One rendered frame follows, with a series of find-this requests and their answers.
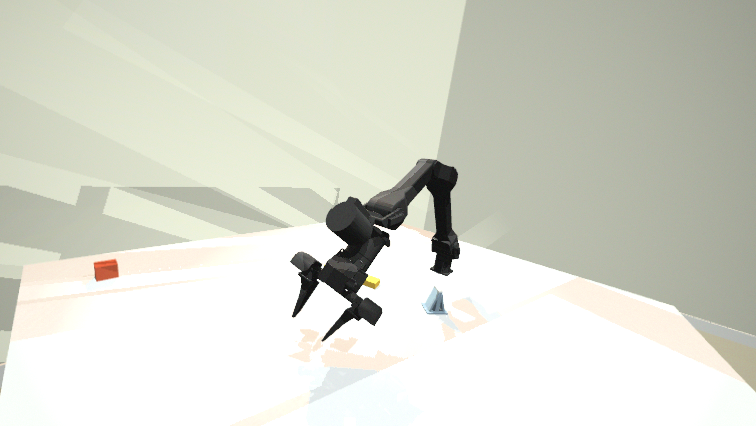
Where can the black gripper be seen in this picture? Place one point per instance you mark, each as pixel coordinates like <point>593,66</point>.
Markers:
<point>360,308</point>

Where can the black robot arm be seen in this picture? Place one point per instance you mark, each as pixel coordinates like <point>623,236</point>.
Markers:
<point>354,224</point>

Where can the light blue wedge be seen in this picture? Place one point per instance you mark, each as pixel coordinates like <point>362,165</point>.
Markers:
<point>434,303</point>

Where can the small red-orange block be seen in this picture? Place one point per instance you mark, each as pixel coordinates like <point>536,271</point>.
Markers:
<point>106,269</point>

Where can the yellow rectangular bar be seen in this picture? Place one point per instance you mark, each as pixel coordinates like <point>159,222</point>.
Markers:
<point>372,282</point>

